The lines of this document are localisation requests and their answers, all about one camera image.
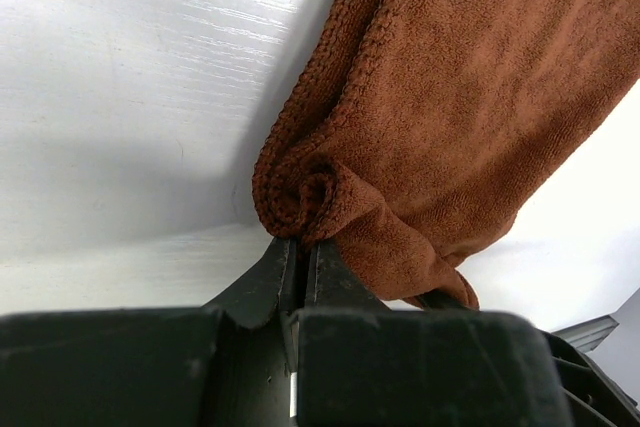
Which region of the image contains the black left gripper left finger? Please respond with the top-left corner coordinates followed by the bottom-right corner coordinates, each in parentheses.
top-left (1, 239), bottom-right (297, 426)

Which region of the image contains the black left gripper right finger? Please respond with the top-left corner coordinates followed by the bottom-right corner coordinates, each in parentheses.
top-left (289, 242), bottom-right (570, 426)

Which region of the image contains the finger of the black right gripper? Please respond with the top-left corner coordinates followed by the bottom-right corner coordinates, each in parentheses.
top-left (417, 290), bottom-right (474, 311)

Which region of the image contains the brown microfiber towel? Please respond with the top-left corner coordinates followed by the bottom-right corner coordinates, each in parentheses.
top-left (252, 0), bottom-right (639, 308)

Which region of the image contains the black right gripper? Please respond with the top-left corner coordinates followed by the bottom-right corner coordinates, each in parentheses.
top-left (544, 332), bottom-right (639, 427)

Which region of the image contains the aluminium mounting rail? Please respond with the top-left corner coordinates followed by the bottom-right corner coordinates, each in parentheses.
top-left (554, 315), bottom-right (619, 353)

